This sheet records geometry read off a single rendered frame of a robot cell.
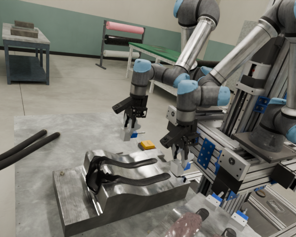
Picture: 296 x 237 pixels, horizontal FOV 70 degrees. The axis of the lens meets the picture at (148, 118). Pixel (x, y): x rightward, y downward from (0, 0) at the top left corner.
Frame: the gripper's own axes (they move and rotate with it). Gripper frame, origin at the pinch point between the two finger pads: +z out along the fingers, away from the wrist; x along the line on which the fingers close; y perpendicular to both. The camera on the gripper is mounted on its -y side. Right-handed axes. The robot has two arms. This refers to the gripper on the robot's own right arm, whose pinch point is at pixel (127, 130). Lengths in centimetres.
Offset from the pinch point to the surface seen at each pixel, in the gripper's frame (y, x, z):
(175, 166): 9.6, -29.4, 1.5
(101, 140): -6.3, 16.1, 15.0
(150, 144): 16.8, 0.9, 11.3
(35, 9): 8, 624, -21
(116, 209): -18.9, -36.0, 8.9
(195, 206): 10.7, -44.7, 9.4
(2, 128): -64, 182, 95
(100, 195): -23.4, -31.1, 5.4
